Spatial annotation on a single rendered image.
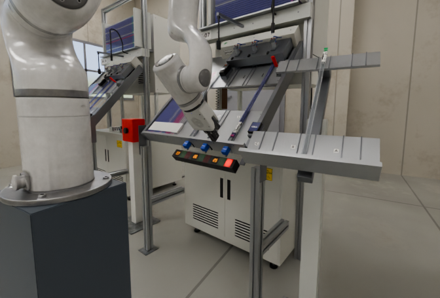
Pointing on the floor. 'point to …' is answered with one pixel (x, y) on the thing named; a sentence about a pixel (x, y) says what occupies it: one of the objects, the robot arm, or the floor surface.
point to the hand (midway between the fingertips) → (213, 135)
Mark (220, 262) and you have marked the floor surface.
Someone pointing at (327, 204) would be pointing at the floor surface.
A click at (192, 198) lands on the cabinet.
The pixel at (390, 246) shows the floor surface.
